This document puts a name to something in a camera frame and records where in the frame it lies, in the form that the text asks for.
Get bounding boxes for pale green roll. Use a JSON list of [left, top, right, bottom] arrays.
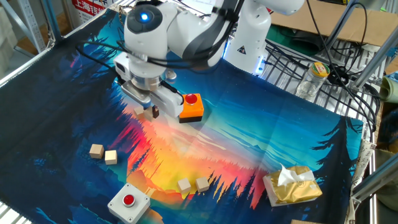
[[378, 72, 398, 104]]

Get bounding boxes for grey perforated shelf frame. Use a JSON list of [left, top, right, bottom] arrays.
[[0, 0, 47, 54]]

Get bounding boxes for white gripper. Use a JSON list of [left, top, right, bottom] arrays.
[[150, 81, 185, 119]]

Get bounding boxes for silver camera box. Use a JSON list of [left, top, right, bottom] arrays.
[[120, 81, 152, 106]]

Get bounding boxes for black power adapter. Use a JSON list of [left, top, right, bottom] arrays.
[[326, 63, 349, 87]]

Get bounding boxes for gold tissue pack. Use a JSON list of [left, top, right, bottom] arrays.
[[262, 164, 323, 208]]

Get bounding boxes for black cable bundle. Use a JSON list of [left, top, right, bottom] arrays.
[[264, 0, 382, 133]]

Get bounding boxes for brass chain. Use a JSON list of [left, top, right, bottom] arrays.
[[118, 4, 130, 28]]

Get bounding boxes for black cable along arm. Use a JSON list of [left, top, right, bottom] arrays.
[[75, 0, 246, 85]]

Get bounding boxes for orange box with red button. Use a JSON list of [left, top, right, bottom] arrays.
[[178, 92, 205, 124]]

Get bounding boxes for dark green board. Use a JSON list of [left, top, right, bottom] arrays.
[[266, 24, 326, 57]]

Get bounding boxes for colourful forest print cloth mat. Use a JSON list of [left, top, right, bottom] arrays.
[[0, 8, 364, 224]]

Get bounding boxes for blue metal post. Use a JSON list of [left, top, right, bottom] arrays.
[[42, 0, 63, 43]]

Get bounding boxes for aluminium profile bar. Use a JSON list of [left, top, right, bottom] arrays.
[[320, 0, 363, 60], [353, 26, 398, 90], [351, 154, 398, 203]]

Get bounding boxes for white box with red button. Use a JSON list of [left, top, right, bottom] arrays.
[[107, 182, 151, 224]]

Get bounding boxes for clear jar with yellow lid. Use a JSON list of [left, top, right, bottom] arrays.
[[295, 61, 331, 101]]

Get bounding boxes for white patterned cloth strip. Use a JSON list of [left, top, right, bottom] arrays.
[[344, 138, 377, 224]]

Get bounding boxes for white box with red print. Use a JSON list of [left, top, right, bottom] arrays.
[[72, 0, 108, 25]]

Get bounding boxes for flat brown cardboard sheet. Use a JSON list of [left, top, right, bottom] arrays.
[[270, 0, 398, 47]]

